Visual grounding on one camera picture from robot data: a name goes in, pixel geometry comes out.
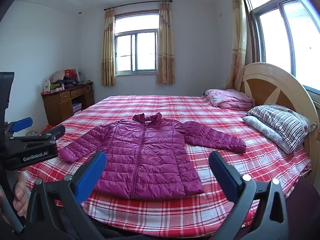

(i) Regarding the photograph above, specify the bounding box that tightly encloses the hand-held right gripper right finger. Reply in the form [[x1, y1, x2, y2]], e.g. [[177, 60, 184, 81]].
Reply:
[[208, 151, 290, 240]]

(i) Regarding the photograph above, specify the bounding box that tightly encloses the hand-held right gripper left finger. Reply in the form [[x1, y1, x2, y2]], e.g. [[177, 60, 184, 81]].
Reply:
[[25, 150, 107, 240]]

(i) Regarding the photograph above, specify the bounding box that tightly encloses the person's left hand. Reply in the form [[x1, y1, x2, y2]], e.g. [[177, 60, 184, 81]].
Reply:
[[12, 172, 28, 218]]

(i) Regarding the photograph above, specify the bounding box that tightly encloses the beige bundled cloth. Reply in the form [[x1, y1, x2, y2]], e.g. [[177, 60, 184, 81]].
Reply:
[[51, 70, 66, 83]]

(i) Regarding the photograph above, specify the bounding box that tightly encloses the brown wooden desk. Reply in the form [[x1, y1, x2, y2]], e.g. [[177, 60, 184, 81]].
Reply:
[[41, 81, 95, 127]]

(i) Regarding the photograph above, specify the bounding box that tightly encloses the black curtain rod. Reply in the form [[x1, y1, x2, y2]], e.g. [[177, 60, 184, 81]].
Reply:
[[103, 0, 173, 11]]

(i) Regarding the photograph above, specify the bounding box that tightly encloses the magenta quilted puffer jacket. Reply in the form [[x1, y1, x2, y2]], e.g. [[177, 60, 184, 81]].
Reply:
[[58, 112, 247, 200]]

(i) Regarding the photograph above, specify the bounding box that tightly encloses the bed with red plaid sheet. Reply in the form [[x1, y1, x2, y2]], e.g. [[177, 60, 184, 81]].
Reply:
[[25, 94, 313, 233]]

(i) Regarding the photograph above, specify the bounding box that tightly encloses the small sliding window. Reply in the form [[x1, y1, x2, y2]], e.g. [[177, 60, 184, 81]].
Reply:
[[114, 10, 159, 75]]

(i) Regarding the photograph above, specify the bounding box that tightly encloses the striped pillow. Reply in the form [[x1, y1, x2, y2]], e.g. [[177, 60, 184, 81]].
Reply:
[[247, 104, 317, 154]]

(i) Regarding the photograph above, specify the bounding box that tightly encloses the pink folded quilt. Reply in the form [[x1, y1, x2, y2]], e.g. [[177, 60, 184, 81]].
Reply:
[[205, 89, 255, 110]]

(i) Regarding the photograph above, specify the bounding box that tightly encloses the narrow yellow patterned curtain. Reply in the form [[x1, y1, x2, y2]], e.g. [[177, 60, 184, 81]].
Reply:
[[101, 8, 116, 87], [156, 1, 175, 85]]

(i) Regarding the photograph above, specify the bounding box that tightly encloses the long yellow patterned curtain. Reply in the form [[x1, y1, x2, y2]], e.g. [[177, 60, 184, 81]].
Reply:
[[225, 0, 253, 90]]

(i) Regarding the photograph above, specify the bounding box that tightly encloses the large sliding window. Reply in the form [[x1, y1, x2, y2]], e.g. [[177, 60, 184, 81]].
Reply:
[[244, 0, 320, 90]]

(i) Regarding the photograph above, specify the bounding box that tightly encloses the wooden bed headboard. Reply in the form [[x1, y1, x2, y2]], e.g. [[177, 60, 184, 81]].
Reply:
[[240, 62, 320, 155]]

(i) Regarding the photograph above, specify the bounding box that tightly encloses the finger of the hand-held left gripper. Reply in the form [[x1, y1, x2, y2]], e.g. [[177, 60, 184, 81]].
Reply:
[[4, 117, 33, 140], [15, 124, 66, 144]]

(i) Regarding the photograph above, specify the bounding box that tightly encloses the dark maroon cloth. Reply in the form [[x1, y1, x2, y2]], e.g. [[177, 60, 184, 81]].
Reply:
[[285, 175, 320, 240]]

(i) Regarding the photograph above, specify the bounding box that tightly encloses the pale floral pillow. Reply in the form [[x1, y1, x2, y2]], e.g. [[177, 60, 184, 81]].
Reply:
[[242, 116, 290, 153]]

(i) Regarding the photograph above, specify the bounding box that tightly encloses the purple clothes pile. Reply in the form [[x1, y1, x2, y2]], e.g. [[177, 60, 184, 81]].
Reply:
[[58, 78, 79, 88]]

